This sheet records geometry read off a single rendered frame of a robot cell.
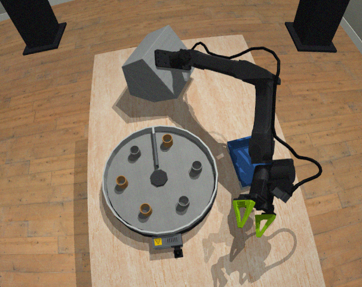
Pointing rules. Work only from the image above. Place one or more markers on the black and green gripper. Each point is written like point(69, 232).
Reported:
point(259, 203)

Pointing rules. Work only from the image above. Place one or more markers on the bronze bushing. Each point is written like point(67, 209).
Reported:
point(125, 184)
point(145, 205)
point(165, 137)

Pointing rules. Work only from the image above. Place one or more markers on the blue tray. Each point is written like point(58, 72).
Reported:
point(239, 153)

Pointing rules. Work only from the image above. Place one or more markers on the grey round turntable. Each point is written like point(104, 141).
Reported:
point(160, 184)

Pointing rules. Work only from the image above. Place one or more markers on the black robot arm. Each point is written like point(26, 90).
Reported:
point(261, 143)

